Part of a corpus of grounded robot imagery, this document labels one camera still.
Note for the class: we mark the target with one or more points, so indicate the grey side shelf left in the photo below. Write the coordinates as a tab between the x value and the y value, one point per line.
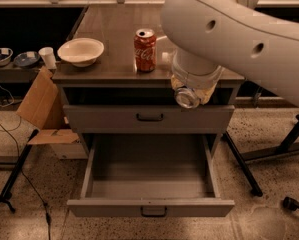
12	74

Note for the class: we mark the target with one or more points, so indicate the white paper cup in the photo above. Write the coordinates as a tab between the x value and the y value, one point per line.
47	55

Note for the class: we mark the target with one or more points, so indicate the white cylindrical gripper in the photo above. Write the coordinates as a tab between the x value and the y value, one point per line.
195	78

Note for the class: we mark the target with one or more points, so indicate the brown cardboard box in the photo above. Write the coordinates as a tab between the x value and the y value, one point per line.
42	107

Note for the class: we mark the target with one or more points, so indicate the black tripod stand left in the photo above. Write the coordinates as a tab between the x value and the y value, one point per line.
22	155

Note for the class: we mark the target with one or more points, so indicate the blue pepsi can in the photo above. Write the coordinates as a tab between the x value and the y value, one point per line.
186	98

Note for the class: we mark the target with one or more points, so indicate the red coca-cola can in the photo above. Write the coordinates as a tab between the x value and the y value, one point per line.
145	50

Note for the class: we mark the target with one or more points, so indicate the blue patterned bowl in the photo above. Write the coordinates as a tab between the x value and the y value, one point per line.
27	59
5	56

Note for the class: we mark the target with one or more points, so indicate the grey drawer cabinet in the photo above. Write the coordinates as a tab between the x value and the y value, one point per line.
114	80

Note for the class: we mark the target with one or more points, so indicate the blue patterned bowl left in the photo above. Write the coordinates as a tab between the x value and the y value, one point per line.
5	56

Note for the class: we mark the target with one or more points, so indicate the open grey bottom drawer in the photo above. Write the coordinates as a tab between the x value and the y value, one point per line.
150	175

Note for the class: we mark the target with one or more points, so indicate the blue patterned bowl right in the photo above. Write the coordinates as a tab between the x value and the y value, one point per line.
27	59

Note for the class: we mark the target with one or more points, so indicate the clear plastic water bottle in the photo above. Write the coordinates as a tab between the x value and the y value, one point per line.
167	58

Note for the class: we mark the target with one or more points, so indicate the closed grey upper drawer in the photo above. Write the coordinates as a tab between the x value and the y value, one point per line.
160	119

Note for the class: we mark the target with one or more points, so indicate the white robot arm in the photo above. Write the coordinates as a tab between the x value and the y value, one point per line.
211	34

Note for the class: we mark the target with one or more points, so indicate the white bowl on counter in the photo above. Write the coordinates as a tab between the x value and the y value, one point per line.
81	52

